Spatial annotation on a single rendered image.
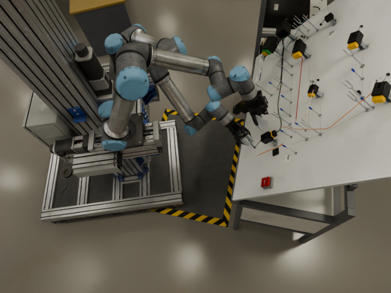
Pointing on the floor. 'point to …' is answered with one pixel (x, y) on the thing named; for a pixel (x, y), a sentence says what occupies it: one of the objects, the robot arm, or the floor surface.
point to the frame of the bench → (292, 215)
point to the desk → (100, 20)
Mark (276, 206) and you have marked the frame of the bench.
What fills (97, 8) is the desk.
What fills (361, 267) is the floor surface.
